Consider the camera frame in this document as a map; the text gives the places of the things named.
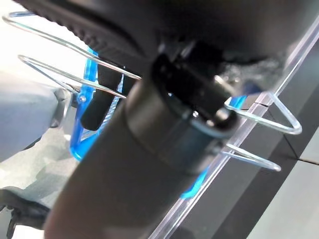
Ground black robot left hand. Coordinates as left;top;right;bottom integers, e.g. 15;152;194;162
14;0;319;239

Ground blue plastic shopping basket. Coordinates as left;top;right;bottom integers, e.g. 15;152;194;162
2;11;303;200

